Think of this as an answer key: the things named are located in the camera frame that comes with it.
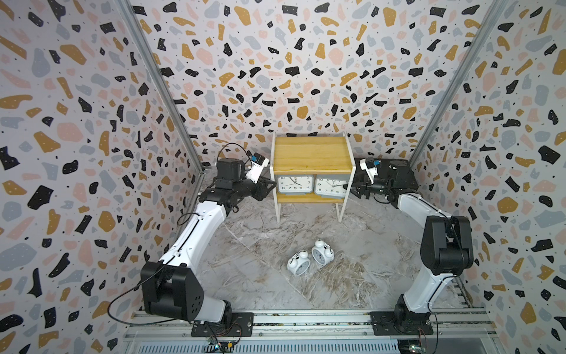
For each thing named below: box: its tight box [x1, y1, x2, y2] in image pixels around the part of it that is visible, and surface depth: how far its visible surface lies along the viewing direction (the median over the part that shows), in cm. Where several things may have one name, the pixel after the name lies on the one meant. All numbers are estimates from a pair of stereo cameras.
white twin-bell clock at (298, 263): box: [286, 250, 311, 277], surface depth 82 cm
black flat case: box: [373, 157, 419, 192], surface depth 78 cm
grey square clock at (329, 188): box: [313, 178, 349, 200], surface depth 89 cm
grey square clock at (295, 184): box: [277, 174, 314, 196], surface depth 89 cm
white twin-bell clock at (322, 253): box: [311, 238, 335, 267], surface depth 85 cm
